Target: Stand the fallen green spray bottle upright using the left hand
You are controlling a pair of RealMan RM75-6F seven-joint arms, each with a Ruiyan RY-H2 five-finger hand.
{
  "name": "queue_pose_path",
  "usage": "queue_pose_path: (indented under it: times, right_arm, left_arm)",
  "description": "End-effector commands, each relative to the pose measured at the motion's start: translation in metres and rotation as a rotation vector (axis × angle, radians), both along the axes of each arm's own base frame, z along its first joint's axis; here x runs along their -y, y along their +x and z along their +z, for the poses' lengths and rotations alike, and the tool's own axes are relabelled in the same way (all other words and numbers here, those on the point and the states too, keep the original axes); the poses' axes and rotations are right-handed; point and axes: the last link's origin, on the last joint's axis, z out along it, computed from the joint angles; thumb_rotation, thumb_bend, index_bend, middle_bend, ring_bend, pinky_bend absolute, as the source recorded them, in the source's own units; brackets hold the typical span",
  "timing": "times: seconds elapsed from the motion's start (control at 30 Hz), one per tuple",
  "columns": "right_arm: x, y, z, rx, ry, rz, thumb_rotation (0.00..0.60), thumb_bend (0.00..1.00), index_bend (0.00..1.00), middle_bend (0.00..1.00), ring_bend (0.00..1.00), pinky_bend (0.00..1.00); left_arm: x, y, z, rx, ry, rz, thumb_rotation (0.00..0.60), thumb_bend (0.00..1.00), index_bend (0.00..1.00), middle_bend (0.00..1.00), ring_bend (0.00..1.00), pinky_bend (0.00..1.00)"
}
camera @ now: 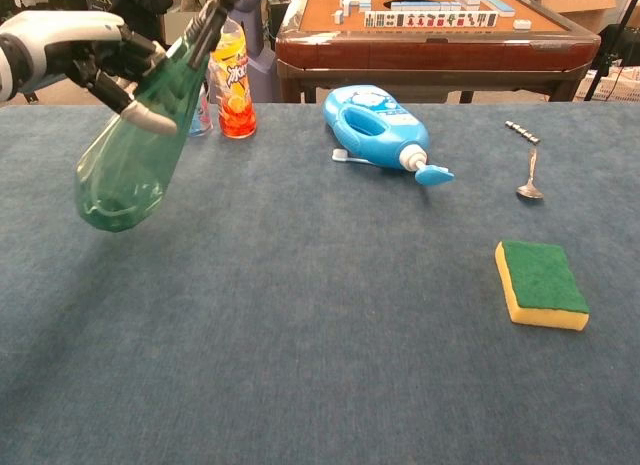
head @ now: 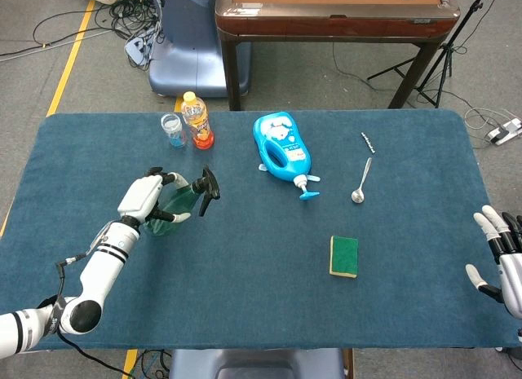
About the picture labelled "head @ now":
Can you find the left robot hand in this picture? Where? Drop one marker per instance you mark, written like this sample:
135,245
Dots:
140,195

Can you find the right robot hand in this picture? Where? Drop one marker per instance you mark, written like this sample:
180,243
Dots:
514,281

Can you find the green spray bottle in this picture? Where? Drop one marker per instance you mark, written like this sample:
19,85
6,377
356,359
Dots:
183,197

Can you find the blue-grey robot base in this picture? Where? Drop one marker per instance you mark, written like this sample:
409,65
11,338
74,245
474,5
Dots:
191,40

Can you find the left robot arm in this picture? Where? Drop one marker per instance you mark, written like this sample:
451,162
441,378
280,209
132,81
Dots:
102,269

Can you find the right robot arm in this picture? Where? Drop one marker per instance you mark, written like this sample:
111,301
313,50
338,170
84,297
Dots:
519,334

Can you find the orange drink bottle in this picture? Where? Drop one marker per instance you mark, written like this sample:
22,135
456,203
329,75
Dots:
198,124

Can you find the blue detergent pump bottle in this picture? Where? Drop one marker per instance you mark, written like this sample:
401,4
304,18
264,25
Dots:
293,151

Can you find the clear glass jar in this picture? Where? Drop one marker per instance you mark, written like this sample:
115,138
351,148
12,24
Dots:
174,130

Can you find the white power strip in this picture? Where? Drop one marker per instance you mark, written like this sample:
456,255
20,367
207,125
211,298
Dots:
501,135

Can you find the grey power strip with plugs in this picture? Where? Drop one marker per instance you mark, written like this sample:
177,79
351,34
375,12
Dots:
138,47

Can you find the blue table cloth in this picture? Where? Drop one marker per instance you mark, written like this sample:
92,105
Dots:
261,305

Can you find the green yellow sponge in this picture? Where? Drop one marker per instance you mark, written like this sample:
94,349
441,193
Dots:
344,256

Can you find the metal spoon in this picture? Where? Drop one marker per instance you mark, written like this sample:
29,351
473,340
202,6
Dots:
358,196

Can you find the grey robot torso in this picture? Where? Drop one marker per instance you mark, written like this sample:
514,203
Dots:
253,364

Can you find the black tripod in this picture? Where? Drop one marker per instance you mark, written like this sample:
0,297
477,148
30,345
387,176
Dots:
446,49

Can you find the brown mahjong table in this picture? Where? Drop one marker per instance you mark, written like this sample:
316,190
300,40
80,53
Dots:
334,26

